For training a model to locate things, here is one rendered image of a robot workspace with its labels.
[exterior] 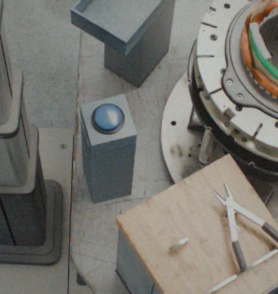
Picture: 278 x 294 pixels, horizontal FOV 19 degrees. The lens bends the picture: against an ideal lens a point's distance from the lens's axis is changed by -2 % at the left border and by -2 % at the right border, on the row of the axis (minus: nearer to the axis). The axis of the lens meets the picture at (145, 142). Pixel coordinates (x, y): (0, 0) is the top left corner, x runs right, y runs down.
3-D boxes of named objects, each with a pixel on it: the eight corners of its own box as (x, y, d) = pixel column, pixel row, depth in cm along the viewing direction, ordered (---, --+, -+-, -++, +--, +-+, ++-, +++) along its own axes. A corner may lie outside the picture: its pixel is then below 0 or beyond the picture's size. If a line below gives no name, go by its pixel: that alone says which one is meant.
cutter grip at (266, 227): (284, 243, 114) (287, 239, 113) (280, 247, 114) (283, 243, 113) (263, 224, 115) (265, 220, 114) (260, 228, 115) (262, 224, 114)
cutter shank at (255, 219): (264, 223, 115) (265, 221, 114) (261, 227, 114) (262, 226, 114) (228, 200, 116) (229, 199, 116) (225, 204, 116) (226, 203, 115)
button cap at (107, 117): (117, 104, 127) (117, 100, 126) (124, 127, 125) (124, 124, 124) (91, 109, 126) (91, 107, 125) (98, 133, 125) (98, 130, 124)
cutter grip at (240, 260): (245, 269, 113) (247, 266, 111) (240, 270, 113) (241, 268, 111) (237, 243, 114) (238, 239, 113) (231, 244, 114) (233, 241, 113)
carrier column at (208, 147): (214, 163, 149) (230, 111, 130) (202, 169, 148) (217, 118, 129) (206, 151, 150) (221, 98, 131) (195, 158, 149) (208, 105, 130)
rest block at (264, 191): (246, 176, 147) (248, 172, 145) (273, 191, 146) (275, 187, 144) (235, 195, 145) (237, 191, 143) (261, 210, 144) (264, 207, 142)
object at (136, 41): (149, 1, 165) (158, -87, 139) (195, 29, 163) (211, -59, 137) (74, 92, 156) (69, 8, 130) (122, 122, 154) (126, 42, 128)
